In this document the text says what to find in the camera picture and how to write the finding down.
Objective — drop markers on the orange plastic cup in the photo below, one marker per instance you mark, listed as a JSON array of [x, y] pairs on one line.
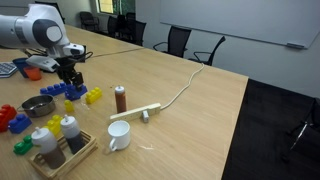
[[33, 73]]

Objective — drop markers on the long blue four-stud block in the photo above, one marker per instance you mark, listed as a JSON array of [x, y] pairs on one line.
[[54, 90]]

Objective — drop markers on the grey keyboard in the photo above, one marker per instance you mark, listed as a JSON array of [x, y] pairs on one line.
[[7, 69]]

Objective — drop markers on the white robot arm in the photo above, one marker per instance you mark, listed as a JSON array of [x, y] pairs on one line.
[[42, 28]]

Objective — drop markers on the brown sauce squeeze bottle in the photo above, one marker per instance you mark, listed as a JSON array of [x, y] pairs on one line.
[[120, 98]]

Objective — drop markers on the white plug adapter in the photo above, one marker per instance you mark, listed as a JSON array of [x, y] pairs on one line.
[[145, 116]]

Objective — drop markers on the small yellow single-stud block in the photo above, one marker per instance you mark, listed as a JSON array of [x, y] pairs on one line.
[[69, 106]]

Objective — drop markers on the green two-stud block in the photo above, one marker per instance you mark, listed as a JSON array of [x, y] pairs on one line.
[[24, 146]]

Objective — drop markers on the black office chair back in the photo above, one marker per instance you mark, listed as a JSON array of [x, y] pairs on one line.
[[126, 28]]

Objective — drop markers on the whiteboard on wall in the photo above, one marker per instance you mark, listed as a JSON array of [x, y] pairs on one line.
[[272, 21]]

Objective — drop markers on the red toy block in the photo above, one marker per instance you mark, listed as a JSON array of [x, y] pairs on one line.
[[7, 113]]

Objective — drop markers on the black tripod stand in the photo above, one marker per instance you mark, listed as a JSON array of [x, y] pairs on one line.
[[306, 135]]

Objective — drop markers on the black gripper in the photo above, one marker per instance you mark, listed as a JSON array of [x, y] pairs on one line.
[[66, 70]]

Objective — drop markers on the blue plastic cup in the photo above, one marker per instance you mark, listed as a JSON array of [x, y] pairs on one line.
[[20, 63]]

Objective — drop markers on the whiteboard eraser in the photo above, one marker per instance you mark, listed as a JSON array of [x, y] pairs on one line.
[[296, 46]]

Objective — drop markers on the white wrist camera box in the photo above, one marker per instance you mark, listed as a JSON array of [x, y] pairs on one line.
[[43, 62]]

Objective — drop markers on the blue square toy block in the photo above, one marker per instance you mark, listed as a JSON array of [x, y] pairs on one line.
[[71, 93]]

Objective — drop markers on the white power strip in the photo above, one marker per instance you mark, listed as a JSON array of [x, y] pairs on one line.
[[137, 113]]

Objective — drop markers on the black office chair middle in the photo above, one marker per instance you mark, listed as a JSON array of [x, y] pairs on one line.
[[177, 41]]

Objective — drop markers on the steel pot with beans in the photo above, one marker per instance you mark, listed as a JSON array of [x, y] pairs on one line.
[[38, 106]]

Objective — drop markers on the yellow long block near centre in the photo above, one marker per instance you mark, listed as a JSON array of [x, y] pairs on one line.
[[93, 95]]

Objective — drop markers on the white ceramic mug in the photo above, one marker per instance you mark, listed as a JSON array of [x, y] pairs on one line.
[[119, 132]]

